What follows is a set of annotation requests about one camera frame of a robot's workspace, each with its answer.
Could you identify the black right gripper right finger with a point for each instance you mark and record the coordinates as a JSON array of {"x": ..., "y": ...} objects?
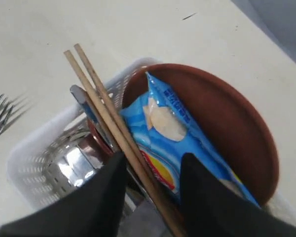
[{"x": 212, "y": 210}]

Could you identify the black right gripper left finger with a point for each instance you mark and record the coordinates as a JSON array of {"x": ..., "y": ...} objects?
[{"x": 93, "y": 210}]

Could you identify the brown round plate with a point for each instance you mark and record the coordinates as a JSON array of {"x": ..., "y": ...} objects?
[{"x": 227, "y": 118}]

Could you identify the blue chips bag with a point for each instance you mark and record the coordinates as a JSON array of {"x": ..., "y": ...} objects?
[{"x": 164, "y": 131}]

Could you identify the wooden chopstick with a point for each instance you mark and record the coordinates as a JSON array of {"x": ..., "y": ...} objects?
[
  {"x": 98, "y": 102},
  {"x": 167, "y": 210}
]

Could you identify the silver table knife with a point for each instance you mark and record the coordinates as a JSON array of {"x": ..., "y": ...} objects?
[{"x": 95, "y": 122}]

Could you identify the shiny steel cup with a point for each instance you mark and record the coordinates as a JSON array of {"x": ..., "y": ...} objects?
[{"x": 74, "y": 159}]

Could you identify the white perforated plastic basket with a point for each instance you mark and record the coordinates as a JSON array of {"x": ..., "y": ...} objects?
[{"x": 40, "y": 186}]

